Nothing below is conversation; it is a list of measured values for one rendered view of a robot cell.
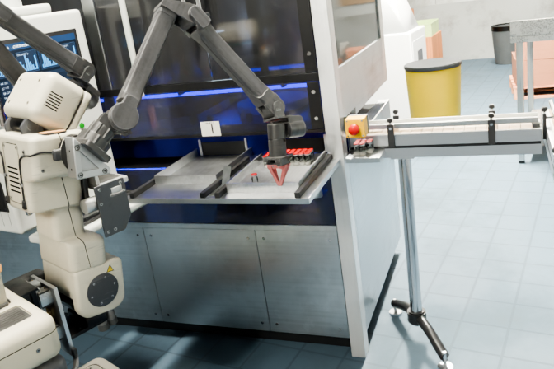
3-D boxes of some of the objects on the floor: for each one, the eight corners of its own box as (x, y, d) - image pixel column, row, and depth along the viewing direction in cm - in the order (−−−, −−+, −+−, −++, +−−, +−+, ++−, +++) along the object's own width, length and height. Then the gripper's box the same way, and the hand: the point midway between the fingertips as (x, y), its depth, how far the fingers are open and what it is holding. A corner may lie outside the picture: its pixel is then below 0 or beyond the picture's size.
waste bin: (526, 58, 852) (525, 21, 837) (522, 63, 817) (522, 25, 801) (494, 60, 874) (493, 24, 858) (490, 66, 839) (488, 27, 823)
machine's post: (355, 347, 250) (291, -201, 190) (368, 348, 248) (309, -205, 188) (351, 357, 245) (285, -205, 184) (365, 357, 242) (302, -210, 182)
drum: (472, 140, 508) (469, 56, 487) (454, 156, 473) (449, 67, 452) (422, 138, 536) (416, 58, 515) (401, 153, 501) (394, 68, 480)
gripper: (274, 137, 193) (276, 182, 196) (260, 141, 184) (264, 189, 186) (292, 136, 190) (295, 183, 193) (279, 140, 181) (283, 189, 184)
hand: (279, 183), depth 189 cm, fingers closed
